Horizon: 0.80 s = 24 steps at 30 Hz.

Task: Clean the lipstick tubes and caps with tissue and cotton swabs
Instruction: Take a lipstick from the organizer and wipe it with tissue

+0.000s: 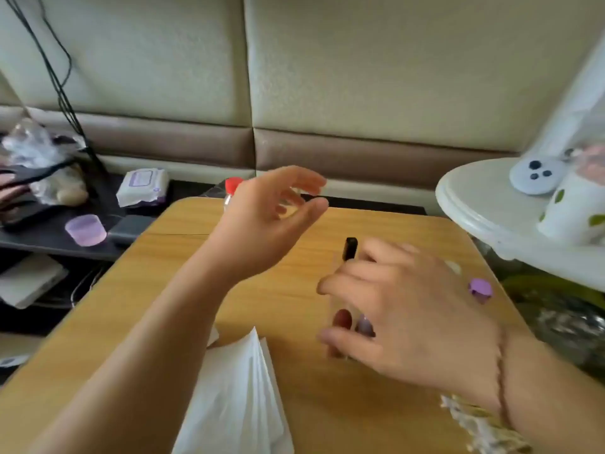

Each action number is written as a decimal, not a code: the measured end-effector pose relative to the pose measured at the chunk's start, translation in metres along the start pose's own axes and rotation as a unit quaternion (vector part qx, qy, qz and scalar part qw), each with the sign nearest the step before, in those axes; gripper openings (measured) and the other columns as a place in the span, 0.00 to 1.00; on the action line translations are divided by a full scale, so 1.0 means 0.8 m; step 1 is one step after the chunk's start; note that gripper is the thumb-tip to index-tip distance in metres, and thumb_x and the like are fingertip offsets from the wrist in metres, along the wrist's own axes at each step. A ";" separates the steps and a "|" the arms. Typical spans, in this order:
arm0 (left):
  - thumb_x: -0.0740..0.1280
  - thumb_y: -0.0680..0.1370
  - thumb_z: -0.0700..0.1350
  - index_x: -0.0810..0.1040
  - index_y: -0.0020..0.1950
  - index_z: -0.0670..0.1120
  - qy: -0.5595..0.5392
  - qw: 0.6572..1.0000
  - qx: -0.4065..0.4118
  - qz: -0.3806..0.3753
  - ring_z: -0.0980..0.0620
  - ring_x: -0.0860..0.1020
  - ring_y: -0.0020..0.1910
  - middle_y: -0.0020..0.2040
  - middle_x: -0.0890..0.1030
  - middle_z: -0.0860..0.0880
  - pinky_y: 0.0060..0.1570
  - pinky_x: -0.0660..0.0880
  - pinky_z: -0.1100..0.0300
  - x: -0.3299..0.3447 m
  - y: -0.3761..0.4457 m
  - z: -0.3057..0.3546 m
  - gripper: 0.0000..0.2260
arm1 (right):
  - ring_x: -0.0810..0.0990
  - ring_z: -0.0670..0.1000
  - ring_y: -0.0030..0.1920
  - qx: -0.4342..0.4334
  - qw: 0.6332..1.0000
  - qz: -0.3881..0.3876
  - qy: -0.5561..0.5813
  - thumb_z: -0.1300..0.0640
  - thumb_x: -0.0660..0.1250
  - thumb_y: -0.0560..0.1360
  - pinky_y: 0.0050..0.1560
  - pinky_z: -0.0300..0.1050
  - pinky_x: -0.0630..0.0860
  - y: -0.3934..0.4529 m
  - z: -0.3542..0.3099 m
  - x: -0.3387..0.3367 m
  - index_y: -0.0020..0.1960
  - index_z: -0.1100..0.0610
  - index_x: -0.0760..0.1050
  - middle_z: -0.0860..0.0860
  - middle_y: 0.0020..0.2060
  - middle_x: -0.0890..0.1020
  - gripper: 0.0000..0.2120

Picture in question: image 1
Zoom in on person's left hand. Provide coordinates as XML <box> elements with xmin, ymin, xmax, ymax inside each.
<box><xmin>203</xmin><ymin>165</ymin><xmax>330</xmax><ymax>282</ymax></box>

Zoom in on yellow-green bin with bag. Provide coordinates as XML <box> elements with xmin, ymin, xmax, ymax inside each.
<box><xmin>492</xmin><ymin>264</ymin><xmax>605</xmax><ymax>384</ymax></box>

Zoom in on black cables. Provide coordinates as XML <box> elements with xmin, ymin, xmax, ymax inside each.
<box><xmin>2</xmin><ymin>0</ymin><xmax>105</xmax><ymax>171</ymax></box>

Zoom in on white power bank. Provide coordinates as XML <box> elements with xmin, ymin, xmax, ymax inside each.
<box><xmin>0</xmin><ymin>253</ymin><xmax>69</xmax><ymax>309</ymax></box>

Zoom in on white mug green leaf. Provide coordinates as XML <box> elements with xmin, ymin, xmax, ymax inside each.
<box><xmin>537</xmin><ymin>170</ymin><xmax>605</xmax><ymax>247</ymax></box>

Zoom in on white panda figure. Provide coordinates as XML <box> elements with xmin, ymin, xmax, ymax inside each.
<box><xmin>509</xmin><ymin>154</ymin><xmax>568</xmax><ymax>197</ymax></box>

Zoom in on beige padded backrest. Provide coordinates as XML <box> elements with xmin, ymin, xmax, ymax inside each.
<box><xmin>0</xmin><ymin>0</ymin><xmax>605</xmax><ymax>190</ymax></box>

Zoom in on person's right hand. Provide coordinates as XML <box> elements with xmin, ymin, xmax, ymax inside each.
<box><xmin>316</xmin><ymin>237</ymin><xmax>507</xmax><ymax>405</ymax></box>

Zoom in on small purple plastic cup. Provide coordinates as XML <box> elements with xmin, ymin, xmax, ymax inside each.
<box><xmin>64</xmin><ymin>213</ymin><xmax>108</xmax><ymax>248</ymax></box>

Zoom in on pile of cotton swabs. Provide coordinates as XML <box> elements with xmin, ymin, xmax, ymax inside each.
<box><xmin>439</xmin><ymin>392</ymin><xmax>535</xmax><ymax>454</ymax></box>

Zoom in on thin wrist bracelet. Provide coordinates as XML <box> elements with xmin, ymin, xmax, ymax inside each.
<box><xmin>494</xmin><ymin>324</ymin><xmax>512</xmax><ymax>426</ymax></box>

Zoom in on crumpled clear plastic bag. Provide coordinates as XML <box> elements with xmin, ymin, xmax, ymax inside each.
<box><xmin>0</xmin><ymin>118</ymin><xmax>91</xmax><ymax>206</ymax></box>

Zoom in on clear acrylic lipstick organizer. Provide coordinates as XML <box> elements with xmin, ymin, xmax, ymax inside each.
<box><xmin>342</xmin><ymin>237</ymin><xmax>495</xmax><ymax>339</ymax></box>

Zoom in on person's left forearm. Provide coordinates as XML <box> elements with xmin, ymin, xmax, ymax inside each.
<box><xmin>26</xmin><ymin>243</ymin><xmax>249</xmax><ymax>454</ymax></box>

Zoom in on stack of white tissues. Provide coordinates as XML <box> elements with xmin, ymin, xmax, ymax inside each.
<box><xmin>172</xmin><ymin>326</ymin><xmax>296</xmax><ymax>454</ymax></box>

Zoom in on black low shelf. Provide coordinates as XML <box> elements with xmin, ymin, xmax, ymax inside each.
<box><xmin>0</xmin><ymin>170</ymin><xmax>228</xmax><ymax>337</ymax></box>

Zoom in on wet wipes pack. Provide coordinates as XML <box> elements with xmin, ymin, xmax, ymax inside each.
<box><xmin>116</xmin><ymin>168</ymin><xmax>172</xmax><ymax>208</ymax></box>

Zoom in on clear bottle red cap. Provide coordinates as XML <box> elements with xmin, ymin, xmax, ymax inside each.
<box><xmin>223</xmin><ymin>177</ymin><xmax>245</xmax><ymax>209</ymax></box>

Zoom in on white round side table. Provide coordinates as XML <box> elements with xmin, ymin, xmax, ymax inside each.
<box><xmin>435</xmin><ymin>156</ymin><xmax>605</xmax><ymax>291</ymax></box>

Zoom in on person's right forearm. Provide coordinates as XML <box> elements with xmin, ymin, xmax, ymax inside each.
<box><xmin>492</xmin><ymin>326</ymin><xmax>605</xmax><ymax>454</ymax></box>

